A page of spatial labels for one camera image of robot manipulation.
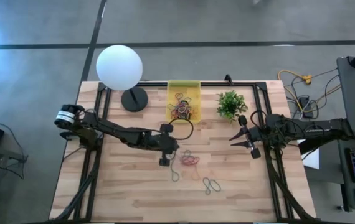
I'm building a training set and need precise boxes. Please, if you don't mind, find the yellow translucent plastic bin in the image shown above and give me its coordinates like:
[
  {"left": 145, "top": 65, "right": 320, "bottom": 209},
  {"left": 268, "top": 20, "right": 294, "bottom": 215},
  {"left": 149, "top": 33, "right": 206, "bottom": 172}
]
[{"left": 167, "top": 80, "right": 202, "bottom": 125}]

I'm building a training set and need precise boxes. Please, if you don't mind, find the white globe table lamp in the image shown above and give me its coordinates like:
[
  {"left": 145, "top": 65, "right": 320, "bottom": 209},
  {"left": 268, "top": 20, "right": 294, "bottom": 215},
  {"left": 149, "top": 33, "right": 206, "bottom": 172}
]
[{"left": 96, "top": 44, "right": 149, "bottom": 113}]

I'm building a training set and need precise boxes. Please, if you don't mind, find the black floor cable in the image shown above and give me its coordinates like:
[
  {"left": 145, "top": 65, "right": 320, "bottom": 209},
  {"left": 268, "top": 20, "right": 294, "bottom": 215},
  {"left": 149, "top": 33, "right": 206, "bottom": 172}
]
[{"left": 285, "top": 70, "right": 340, "bottom": 122}]

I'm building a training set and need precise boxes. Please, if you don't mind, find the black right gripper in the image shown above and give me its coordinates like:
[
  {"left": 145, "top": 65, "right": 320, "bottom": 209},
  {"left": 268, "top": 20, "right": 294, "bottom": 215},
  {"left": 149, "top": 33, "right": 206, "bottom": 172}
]
[{"left": 229, "top": 114, "right": 267, "bottom": 160}]

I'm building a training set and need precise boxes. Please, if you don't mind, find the white paper sheet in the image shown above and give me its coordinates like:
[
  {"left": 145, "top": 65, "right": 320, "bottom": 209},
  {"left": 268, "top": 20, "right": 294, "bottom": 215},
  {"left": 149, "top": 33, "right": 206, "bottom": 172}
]
[{"left": 296, "top": 136, "right": 320, "bottom": 170}]

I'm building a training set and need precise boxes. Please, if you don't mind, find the yellow rubber band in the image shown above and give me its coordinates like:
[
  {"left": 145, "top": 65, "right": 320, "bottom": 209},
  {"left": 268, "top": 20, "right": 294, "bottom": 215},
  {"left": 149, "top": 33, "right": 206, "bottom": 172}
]
[
  {"left": 183, "top": 104, "right": 199, "bottom": 121},
  {"left": 191, "top": 164, "right": 201, "bottom": 182}
]

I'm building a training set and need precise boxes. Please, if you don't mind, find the black aluminium frame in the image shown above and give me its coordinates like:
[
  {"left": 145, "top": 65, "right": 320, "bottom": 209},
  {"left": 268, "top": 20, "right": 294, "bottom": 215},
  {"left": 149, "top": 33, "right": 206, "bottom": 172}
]
[{"left": 49, "top": 81, "right": 318, "bottom": 224}]

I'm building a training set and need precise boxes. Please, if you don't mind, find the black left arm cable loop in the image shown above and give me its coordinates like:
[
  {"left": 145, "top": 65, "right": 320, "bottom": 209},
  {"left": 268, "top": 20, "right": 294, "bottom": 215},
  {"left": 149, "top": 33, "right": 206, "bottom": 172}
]
[{"left": 168, "top": 118, "right": 195, "bottom": 141}]

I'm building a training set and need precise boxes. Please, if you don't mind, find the dark grey side stand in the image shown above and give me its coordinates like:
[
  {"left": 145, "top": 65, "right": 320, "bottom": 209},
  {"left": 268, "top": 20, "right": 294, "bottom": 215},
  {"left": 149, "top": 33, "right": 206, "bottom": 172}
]
[{"left": 0, "top": 140, "right": 28, "bottom": 187}]

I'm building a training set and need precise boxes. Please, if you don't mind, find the yellow extension cable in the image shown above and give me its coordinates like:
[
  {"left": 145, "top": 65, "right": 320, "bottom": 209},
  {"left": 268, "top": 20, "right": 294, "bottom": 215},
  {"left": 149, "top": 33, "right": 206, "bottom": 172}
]
[{"left": 277, "top": 69, "right": 343, "bottom": 114}]

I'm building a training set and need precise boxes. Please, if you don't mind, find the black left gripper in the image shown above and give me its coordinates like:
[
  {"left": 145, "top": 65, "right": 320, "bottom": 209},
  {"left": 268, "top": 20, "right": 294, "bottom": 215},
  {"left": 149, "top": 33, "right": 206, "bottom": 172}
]
[{"left": 145, "top": 123, "right": 179, "bottom": 167}]

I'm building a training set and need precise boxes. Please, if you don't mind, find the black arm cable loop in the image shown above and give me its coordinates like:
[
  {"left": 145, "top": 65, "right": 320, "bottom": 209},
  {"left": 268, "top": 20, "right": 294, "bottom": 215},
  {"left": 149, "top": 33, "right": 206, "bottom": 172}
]
[
  {"left": 250, "top": 110, "right": 268, "bottom": 129},
  {"left": 168, "top": 118, "right": 195, "bottom": 141}
]

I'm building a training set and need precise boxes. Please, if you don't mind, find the black power brick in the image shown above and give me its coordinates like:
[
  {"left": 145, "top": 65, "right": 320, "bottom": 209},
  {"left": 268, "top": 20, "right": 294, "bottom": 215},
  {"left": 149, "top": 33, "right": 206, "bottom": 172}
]
[{"left": 298, "top": 96, "right": 315, "bottom": 119}]

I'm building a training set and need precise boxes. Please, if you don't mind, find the black right arm cable loop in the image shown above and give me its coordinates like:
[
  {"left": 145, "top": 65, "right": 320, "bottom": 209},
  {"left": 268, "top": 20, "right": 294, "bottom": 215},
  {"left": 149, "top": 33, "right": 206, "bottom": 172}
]
[{"left": 250, "top": 110, "right": 268, "bottom": 129}]

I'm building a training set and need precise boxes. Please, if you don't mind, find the red rubber band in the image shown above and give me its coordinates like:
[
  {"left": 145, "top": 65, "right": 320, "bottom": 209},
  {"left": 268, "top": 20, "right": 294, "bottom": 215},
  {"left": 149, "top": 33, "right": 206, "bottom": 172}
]
[
  {"left": 171, "top": 102, "right": 194, "bottom": 118},
  {"left": 180, "top": 154, "right": 201, "bottom": 167}
]

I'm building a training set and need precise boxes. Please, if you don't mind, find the green potted plant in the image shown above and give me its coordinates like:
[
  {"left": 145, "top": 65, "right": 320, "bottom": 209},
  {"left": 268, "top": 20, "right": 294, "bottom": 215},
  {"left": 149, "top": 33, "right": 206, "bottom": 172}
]
[{"left": 216, "top": 90, "right": 249, "bottom": 123}]

